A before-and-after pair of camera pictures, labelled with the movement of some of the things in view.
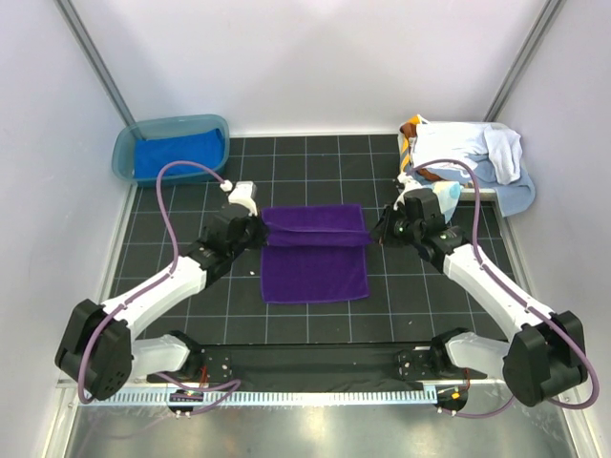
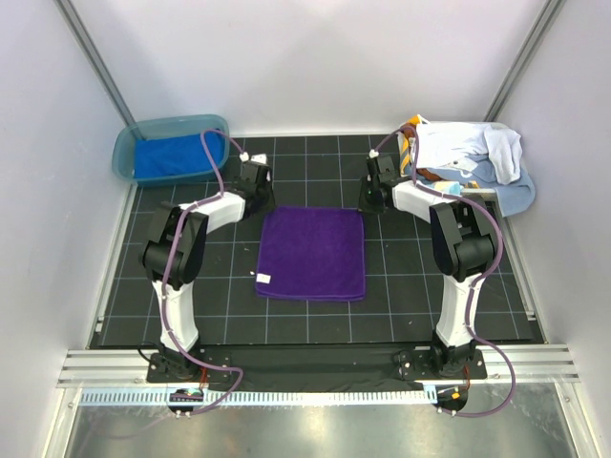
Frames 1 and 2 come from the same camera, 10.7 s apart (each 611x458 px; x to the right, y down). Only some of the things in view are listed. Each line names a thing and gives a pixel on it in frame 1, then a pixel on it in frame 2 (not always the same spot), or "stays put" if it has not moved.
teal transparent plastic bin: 141,149 stays put
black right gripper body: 397,230 -> 368,202
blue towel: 206,148 stays put
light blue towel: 514,197 stays put
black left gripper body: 252,238 -> 265,197
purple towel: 314,254 stays put
